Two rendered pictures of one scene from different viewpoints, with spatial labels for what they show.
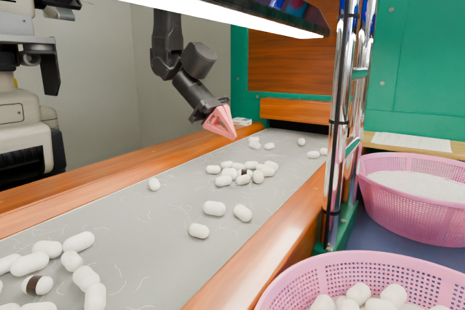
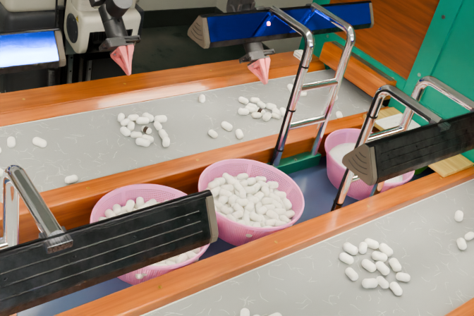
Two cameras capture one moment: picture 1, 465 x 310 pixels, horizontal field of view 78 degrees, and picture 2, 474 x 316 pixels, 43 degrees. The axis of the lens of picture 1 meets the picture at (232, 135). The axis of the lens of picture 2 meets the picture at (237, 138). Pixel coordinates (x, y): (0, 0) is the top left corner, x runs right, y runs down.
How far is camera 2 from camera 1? 1.28 m
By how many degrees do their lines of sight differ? 22
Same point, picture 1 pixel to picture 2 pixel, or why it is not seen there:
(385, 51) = (429, 49)
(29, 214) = (137, 96)
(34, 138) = (129, 23)
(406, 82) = not seen: hidden behind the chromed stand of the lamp
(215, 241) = (219, 141)
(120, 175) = (183, 85)
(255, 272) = (223, 155)
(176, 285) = (195, 149)
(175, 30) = not seen: outside the picture
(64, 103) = not seen: outside the picture
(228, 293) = (210, 156)
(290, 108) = not seen: hidden behind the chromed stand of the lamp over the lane
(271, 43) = not seen: outside the picture
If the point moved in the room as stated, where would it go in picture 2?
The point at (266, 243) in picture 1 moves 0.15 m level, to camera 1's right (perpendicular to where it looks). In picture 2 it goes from (235, 149) to (287, 169)
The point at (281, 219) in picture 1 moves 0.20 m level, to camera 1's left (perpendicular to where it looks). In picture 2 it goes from (252, 143) to (187, 118)
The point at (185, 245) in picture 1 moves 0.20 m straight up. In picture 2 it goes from (204, 137) to (217, 75)
